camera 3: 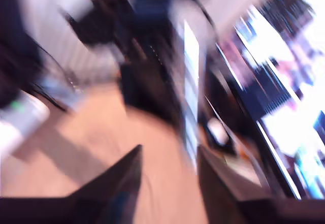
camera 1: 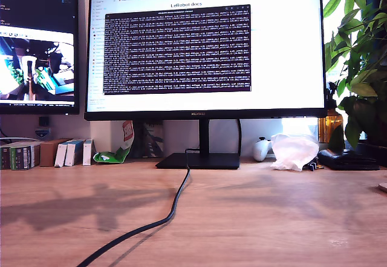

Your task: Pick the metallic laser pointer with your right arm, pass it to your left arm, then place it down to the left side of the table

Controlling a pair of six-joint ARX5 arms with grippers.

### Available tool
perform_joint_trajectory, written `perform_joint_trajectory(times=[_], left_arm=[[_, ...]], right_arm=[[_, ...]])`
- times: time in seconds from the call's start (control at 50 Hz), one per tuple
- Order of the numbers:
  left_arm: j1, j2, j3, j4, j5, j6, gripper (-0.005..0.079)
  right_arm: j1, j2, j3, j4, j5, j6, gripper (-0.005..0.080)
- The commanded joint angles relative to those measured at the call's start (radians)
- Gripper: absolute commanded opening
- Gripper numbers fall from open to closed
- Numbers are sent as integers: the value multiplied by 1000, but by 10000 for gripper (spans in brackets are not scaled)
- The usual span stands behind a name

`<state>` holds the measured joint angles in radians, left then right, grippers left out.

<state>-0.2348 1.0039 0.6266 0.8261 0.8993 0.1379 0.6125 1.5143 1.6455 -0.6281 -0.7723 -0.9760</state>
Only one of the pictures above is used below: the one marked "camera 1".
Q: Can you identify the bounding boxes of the blue shield badge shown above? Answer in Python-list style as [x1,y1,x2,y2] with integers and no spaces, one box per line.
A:
[34,127,51,140]

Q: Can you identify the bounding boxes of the green printed box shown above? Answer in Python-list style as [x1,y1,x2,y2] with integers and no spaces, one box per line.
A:
[0,145,12,170]
[10,144,41,170]

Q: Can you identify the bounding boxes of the grey patterned box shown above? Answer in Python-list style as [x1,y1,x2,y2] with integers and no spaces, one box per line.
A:
[141,120,164,158]

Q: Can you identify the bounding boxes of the black leather wallet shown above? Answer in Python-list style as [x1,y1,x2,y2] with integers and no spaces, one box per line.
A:
[317,148,380,171]

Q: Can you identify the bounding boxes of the large black Huawei monitor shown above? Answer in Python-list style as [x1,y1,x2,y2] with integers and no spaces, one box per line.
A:
[83,0,328,170]

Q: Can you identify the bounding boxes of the dark plant tray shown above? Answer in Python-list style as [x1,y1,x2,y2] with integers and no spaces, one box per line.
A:
[356,141,387,168]

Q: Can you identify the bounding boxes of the green leafy house plant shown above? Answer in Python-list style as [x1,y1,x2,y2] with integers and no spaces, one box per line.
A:
[322,0,387,150]

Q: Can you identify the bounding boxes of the amber glass bottle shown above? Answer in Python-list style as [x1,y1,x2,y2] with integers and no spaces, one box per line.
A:
[317,99,345,143]

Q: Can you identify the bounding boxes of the thin white cable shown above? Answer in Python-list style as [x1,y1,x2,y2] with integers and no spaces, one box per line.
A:
[0,136,40,143]

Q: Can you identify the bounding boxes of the white game controller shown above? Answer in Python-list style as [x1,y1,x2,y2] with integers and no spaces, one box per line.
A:
[252,136,272,162]

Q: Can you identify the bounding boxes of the thick black table cable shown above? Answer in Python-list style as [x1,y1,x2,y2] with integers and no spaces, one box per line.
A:
[75,148,200,267]

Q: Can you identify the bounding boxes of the white crumpled plastic bag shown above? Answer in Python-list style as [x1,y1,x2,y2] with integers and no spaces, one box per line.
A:
[270,133,320,172]

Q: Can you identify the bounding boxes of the black monitor with dark screen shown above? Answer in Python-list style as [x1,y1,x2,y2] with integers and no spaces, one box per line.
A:
[0,0,81,116]

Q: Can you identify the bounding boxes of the brown cardboard box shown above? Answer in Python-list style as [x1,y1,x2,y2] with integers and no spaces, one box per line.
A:
[39,138,73,167]

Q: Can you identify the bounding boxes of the small white box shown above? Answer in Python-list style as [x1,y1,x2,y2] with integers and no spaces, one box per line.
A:
[54,142,71,168]
[64,139,85,167]
[82,139,96,166]

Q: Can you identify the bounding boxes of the thin black monitor cable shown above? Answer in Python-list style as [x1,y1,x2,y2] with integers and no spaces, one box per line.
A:
[237,119,243,157]

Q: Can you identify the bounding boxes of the green and red snack bag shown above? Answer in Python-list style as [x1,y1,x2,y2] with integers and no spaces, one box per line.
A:
[93,120,135,164]

